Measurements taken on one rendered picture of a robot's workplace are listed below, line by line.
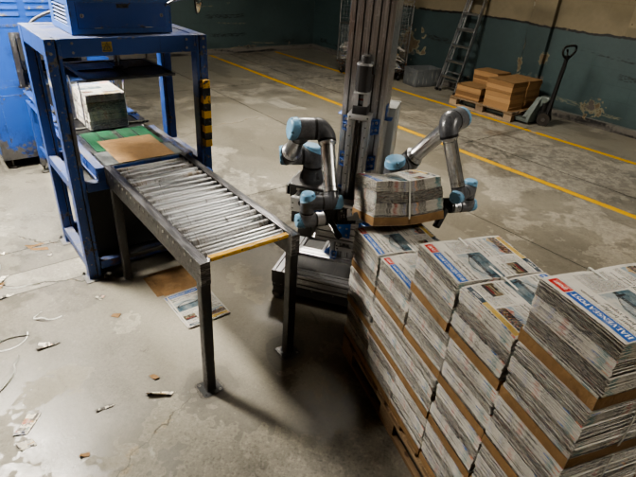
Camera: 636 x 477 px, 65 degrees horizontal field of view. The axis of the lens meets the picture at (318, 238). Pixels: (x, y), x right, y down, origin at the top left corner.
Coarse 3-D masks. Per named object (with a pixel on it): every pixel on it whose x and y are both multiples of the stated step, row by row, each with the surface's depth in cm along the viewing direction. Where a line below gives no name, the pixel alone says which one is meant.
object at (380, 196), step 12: (360, 180) 256; (372, 180) 242; (384, 180) 240; (396, 180) 243; (360, 192) 259; (372, 192) 243; (384, 192) 240; (396, 192) 242; (360, 204) 259; (372, 204) 244; (384, 204) 242; (396, 204) 244; (372, 216) 244; (384, 216) 243; (396, 216) 245
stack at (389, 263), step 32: (416, 224) 261; (384, 256) 233; (416, 256) 233; (352, 288) 267; (384, 288) 230; (352, 320) 275; (384, 320) 233; (416, 320) 206; (352, 352) 278; (416, 352) 209; (448, 352) 186; (384, 384) 242; (416, 384) 211; (480, 384) 169; (384, 416) 246; (416, 416) 214; (448, 416) 191; (480, 416) 171
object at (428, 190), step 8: (408, 176) 255; (416, 176) 251; (424, 176) 249; (432, 176) 247; (440, 176) 246; (416, 184) 244; (424, 184) 246; (432, 184) 246; (440, 184) 247; (416, 192) 245; (424, 192) 246; (432, 192) 247; (440, 192) 249; (416, 200) 246; (424, 200) 247; (432, 200) 249; (440, 200) 250; (416, 208) 247; (424, 208) 249; (432, 208) 250; (440, 208) 251
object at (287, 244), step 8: (184, 152) 339; (192, 160) 328; (200, 168) 316; (208, 168) 317; (208, 176) 309; (216, 176) 307; (224, 184) 298; (232, 192) 288; (240, 192) 289; (240, 200) 282; (248, 200) 280; (256, 208) 272; (264, 208) 272; (264, 216) 265; (272, 216) 265; (280, 224) 257; (288, 232) 251; (296, 232) 251; (280, 240) 258; (288, 240) 252; (296, 240) 251; (288, 248) 254; (296, 248) 253
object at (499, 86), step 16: (480, 80) 829; (496, 80) 764; (512, 80) 760; (528, 80) 767; (464, 96) 815; (480, 96) 794; (496, 96) 770; (512, 96) 753; (528, 96) 778; (480, 112) 798; (512, 112) 757
